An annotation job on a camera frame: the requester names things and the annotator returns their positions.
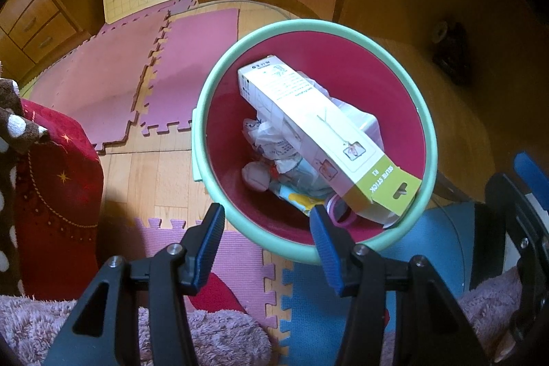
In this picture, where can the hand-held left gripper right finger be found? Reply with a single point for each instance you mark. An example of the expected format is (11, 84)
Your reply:
(328, 250)

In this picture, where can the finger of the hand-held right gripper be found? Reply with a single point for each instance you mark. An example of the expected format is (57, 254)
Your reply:
(534, 177)
(506, 194)

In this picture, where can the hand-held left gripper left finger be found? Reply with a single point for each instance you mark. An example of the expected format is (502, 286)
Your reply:
(212, 250)

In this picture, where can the light blue wet wipes packet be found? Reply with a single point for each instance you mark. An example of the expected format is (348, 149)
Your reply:
(300, 198)

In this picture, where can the white paper wrapper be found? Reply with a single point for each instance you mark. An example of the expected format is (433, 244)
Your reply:
(270, 143)

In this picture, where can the white packet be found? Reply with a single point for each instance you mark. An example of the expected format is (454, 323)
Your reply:
(309, 121)

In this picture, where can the red bucket with green rim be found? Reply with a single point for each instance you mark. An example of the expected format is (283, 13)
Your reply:
(386, 91)

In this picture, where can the person's right hand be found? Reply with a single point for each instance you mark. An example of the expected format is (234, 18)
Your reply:
(509, 342)

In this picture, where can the blue foam floor mat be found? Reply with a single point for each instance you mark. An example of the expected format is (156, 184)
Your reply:
(437, 228)

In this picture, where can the pink fluffy rug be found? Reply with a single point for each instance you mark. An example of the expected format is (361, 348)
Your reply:
(214, 336)

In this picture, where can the black object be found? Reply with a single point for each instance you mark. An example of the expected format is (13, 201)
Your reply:
(450, 53)

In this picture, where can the red cushion with gold stars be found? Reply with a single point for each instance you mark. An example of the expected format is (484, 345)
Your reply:
(60, 186)

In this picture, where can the large pink foam floor mat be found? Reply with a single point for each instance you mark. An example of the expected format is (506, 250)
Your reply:
(94, 78)

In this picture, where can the brown polka-dot blanket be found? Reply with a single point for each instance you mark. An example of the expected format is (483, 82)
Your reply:
(8, 91)

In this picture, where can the wooden desk with drawers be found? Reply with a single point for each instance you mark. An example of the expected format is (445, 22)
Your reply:
(38, 18)

